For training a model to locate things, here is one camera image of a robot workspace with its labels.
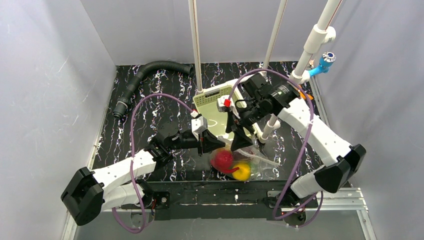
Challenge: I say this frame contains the orange plastic faucet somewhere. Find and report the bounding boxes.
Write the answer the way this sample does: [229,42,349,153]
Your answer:
[298,85,314,100]

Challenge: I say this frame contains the pale green plastic basket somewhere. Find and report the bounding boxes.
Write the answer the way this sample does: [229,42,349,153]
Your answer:
[193,79,236,141]

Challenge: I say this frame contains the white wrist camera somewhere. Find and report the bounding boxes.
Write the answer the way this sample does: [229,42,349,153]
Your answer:
[216,95,237,113]
[190,110,208,142]

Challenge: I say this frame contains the blue plastic faucet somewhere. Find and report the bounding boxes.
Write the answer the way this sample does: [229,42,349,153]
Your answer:
[308,51,336,78]

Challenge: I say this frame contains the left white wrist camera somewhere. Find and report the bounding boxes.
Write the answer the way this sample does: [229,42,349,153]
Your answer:
[190,110,208,142]

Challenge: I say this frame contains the clear polka dot zip bag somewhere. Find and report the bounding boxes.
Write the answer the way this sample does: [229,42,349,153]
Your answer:
[209,136,280,182]

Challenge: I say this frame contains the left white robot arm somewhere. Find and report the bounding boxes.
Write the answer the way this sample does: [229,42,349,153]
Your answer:
[60,117,226,226]

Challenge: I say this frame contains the white PVC pipe frame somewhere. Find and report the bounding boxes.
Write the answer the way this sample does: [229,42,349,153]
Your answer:
[188,0,344,144]

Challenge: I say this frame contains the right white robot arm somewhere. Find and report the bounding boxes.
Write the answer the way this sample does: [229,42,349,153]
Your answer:
[216,73,366,200]

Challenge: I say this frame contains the red fake apple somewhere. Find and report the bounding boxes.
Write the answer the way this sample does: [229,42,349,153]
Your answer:
[212,150,234,170]

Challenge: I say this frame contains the purple fake sweet potato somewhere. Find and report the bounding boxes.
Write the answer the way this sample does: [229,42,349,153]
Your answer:
[236,148,263,158]

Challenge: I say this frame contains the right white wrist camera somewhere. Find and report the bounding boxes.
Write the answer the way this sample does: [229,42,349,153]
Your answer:
[216,95,237,113]

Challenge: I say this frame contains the black corrugated hose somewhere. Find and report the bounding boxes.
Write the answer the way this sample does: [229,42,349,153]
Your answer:
[112,60,194,119]

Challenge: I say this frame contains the red fake chili pepper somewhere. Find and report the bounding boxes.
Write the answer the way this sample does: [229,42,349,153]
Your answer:
[214,166,240,174]

